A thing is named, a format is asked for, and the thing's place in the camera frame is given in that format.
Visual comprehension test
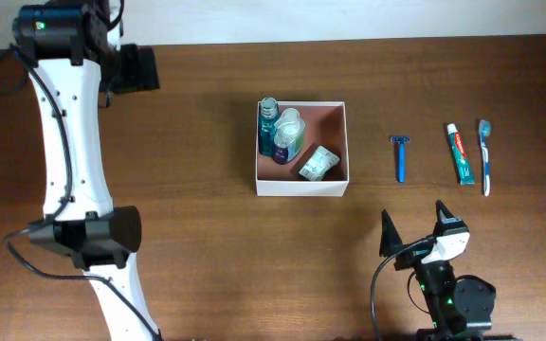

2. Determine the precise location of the blue disposable razor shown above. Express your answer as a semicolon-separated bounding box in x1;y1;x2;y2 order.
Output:
390;135;410;183

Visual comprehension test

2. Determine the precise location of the blue white toothbrush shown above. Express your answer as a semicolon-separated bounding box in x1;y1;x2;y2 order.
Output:
478;119;491;196

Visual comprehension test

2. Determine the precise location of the teal mouthwash bottle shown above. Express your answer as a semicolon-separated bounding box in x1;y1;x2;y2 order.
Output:
258;98;281;157

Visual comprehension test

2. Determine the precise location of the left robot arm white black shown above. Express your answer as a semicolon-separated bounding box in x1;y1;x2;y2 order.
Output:
12;1;162;340

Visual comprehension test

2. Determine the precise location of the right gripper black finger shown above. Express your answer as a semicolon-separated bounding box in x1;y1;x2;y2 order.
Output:
433;200;464;236
379;209;404;257

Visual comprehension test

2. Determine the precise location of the green red toothpaste tube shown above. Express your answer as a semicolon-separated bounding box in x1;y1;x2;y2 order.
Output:
446;123;475;185

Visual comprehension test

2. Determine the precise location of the dark blue pump bottle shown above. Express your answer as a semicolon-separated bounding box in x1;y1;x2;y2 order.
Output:
273;108;306;165

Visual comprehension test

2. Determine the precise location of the green white soap packet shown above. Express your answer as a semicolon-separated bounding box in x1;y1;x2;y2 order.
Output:
299;146;340;181

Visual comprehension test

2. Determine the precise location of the white open cardboard box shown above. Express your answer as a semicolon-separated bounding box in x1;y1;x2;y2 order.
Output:
254;100;350;197

